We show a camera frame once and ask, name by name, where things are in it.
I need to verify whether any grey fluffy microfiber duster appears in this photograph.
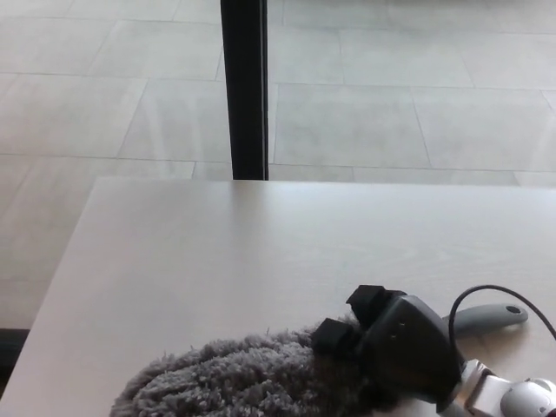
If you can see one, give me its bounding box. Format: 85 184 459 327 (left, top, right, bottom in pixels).
109 301 530 417

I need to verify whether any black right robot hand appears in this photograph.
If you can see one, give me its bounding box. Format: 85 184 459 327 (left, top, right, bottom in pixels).
310 284 463 414

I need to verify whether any black vertical window frame post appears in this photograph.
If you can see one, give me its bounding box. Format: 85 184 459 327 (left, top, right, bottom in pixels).
219 0 270 182

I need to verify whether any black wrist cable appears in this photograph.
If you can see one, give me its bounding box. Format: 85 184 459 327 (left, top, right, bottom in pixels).
447 284 556 349

